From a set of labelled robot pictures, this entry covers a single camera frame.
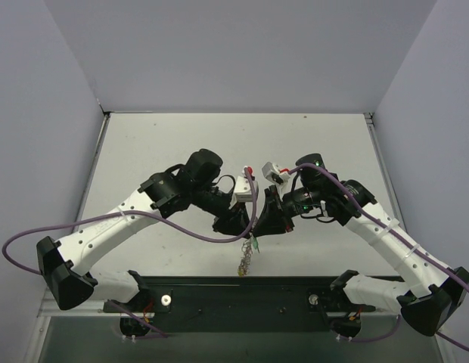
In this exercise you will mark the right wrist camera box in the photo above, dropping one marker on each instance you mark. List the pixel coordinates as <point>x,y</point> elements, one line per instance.
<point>272,173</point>

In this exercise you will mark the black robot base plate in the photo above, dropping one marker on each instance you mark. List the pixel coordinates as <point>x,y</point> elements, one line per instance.
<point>220,305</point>

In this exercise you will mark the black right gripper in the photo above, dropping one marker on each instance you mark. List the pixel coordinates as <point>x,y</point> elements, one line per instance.
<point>277,210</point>

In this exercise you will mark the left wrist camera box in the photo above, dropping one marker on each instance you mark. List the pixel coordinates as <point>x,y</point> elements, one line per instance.
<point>242,192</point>

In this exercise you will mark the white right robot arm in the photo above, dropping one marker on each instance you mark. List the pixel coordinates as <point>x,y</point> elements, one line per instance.
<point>430,290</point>

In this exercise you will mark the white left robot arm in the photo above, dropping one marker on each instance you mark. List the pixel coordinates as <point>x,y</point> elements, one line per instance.
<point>66,264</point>

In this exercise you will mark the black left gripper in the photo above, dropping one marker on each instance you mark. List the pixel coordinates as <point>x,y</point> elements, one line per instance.
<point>231,215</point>

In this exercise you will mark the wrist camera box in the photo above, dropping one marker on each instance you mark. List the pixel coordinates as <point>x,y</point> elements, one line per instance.
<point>242,192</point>
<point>272,173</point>

